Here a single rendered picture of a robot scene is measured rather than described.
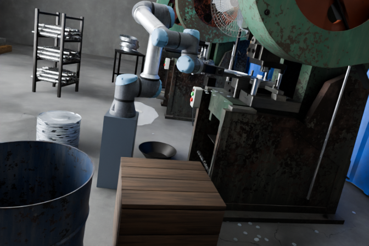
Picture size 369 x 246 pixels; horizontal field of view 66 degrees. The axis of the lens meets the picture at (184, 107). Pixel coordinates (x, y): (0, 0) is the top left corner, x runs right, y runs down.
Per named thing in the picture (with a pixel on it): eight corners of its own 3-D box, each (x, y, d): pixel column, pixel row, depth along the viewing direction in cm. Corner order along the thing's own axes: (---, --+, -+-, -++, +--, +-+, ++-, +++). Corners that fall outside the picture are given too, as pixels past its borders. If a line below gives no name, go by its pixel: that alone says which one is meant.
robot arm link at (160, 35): (127, -6, 149) (161, 26, 114) (146, -2, 155) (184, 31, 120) (123, 15, 154) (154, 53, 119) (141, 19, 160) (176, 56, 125)
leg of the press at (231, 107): (202, 221, 155) (238, 56, 133) (197, 208, 166) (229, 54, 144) (343, 224, 176) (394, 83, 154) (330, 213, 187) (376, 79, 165)
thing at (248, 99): (250, 107, 152) (252, 96, 151) (223, 89, 195) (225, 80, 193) (298, 113, 159) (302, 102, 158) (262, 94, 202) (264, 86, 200)
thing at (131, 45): (115, 87, 432) (121, 34, 413) (110, 81, 472) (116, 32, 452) (140, 89, 449) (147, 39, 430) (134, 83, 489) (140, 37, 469)
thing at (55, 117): (58, 127, 188) (58, 126, 187) (28, 116, 198) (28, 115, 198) (89, 119, 213) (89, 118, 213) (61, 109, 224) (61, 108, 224)
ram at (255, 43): (252, 59, 161) (265, 4, 154) (242, 56, 175) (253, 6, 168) (279, 63, 165) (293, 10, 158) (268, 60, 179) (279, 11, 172)
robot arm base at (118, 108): (106, 115, 159) (108, 98, 157) (111, 108, 174) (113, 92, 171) (134, 119, 161) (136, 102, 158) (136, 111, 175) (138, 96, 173)
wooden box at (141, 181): (111, 283, 108) (121, 204, 100) (112, 218, 144) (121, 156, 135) (209, 278, 119) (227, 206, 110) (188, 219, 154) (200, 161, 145)
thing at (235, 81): (215, 95, 163) (220, 72, 160) (208, 90, 177) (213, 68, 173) (255, 101, 169) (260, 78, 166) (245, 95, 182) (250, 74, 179)
